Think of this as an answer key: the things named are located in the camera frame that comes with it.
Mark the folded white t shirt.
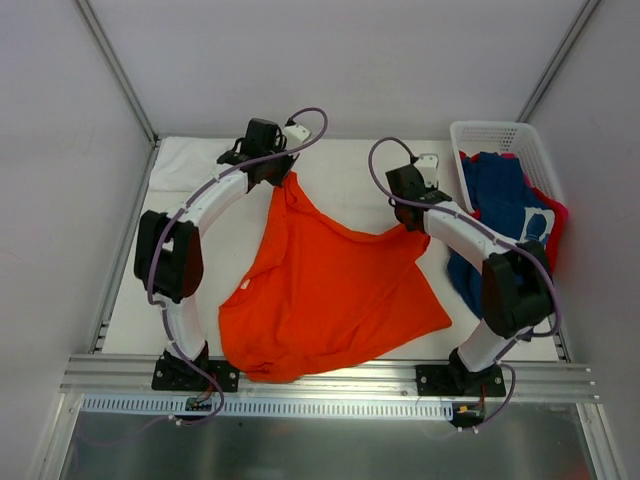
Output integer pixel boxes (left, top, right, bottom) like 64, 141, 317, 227
149, 137, 234, 192

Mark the aluminium mounting rail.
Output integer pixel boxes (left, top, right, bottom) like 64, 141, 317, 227
59, 324, 602, 403

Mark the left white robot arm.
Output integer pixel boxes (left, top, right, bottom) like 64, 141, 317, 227
134, 119, 311, 390

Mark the orange t shirt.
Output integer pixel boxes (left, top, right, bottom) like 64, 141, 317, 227
218, 174, 452, 383

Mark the red t shirt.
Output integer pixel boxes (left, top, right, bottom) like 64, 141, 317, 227
457, 150, 570, 274

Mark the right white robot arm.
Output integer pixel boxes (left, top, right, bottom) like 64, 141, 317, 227
386, 164, 557, 396

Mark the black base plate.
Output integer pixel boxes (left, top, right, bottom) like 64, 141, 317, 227
415, 364, 506, 398
151, 347, 240, 393

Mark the white slotted cable duct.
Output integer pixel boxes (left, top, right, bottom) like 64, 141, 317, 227
81, 394, 454, 421

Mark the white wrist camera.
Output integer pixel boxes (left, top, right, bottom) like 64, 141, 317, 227
282, 119, 311, 150
412, 153, 439, 188

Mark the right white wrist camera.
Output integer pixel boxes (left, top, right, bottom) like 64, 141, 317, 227
412, 153, 439, 188

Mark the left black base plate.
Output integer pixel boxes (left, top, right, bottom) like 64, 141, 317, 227
151, 347, 240, 393

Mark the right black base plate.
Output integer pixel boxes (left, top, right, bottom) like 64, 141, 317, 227
415, 364, 506, 398

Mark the white plastic basket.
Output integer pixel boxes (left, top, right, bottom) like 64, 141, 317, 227
449, 120, 566, 212

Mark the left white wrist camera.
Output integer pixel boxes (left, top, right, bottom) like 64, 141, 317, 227
282, 119, 311, 150

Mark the blue printed t shirt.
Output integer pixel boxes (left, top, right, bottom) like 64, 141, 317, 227
446, 152, 557, 321

